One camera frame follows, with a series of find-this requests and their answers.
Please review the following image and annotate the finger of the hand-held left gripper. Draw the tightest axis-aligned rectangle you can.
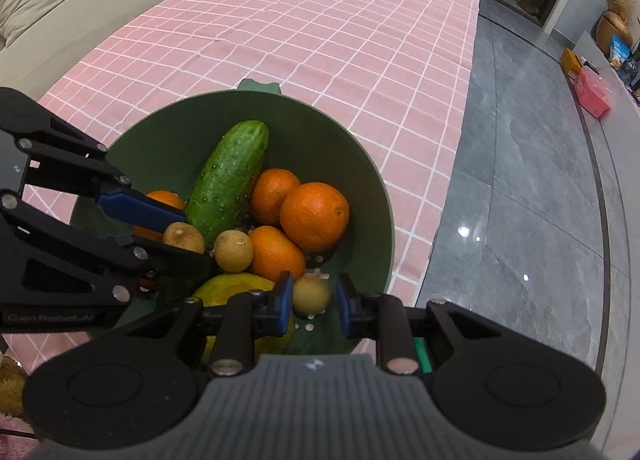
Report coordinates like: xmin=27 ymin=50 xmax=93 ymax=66
xmin=0 ymin=88 xmax=187 ymax=235
xmin=0 ymin=192 xmax=217 ymax=309

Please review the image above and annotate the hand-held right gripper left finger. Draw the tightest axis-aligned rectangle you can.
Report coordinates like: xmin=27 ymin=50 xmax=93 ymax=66
xmin=120 ymin=271 xmax=294 ymax=376

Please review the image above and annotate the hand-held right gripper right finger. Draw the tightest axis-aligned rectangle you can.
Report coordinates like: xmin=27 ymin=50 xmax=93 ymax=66
xmin=336 ymin=274 xmax=501 ymax=375

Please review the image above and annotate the brown longan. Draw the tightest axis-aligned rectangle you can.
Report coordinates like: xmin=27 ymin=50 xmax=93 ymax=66
xmin=214 ymin=230 xmax=254 ymax=273
xmin=292 ymin=274 xmax=333 ymax=318
xmin=162 ymin=222 xmax=206 ymax=255

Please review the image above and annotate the large orange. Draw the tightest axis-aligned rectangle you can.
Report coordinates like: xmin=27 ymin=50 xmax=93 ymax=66
xmin=132 ymin=190 xmax=187 ymax=243
xmin=279 ymin=182 xmax=351 ymax=253

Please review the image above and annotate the small orange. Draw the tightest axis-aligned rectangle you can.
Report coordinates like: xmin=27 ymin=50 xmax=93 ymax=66
xmin=247 ymin=226 xmax=307 ymax=283
xmin=250 ymin=168 xmax=302 ymax=227

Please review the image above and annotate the green bowl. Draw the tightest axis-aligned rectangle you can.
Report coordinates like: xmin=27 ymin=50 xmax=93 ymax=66
xmin=70 ymin=78 xmax=396 ymax=356

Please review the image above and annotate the yellow green mango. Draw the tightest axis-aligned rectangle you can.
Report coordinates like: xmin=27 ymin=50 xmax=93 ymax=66
xmin=191 ymin=274 xmax=296 ymax=366

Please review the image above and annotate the fluffy plush toy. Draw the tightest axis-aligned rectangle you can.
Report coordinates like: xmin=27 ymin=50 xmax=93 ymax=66
xmin=0 ymin=355 xmax=26 ymax=416

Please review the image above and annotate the green cucumber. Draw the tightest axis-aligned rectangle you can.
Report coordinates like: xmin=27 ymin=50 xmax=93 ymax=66
xmin=185 ymin=121 xmax=271 ymax=241

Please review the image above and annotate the green plastic object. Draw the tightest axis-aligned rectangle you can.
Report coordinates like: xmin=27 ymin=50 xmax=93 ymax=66
xmin=412 ymin=337 xmax=432 ymax=373

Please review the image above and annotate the pink fluffy rug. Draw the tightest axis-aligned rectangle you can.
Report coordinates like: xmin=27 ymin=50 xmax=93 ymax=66
xmin=0 ymin=415 xmax=38 ymax=451

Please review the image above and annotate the beige sofa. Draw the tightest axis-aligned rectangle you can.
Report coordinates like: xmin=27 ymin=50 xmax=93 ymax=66
xmin=0 ymin=0 xmax=361 ymax=100

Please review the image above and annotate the pink checked tablecloth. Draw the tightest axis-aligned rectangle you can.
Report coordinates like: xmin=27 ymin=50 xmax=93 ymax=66
xmin=0 ymin=0 xmax=482 ymax=371

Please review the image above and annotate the pink box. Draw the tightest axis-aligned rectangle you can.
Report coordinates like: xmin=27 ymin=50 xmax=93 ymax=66
xmin=571 ymin=74 xmax=611 ymax=118

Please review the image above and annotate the orange box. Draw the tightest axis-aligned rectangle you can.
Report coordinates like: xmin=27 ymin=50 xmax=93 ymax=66
xmin=559 ymin=48 xmax=585 ymax=78

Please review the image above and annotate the blue snack packet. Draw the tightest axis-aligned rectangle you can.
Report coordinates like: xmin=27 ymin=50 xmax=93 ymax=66
xmin=610 ymin=36 xmax=633 ymax=68

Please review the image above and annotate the golden vase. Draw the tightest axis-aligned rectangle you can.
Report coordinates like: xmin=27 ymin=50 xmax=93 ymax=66
xmin=597 ymin=11 xmax=632 ymax=55

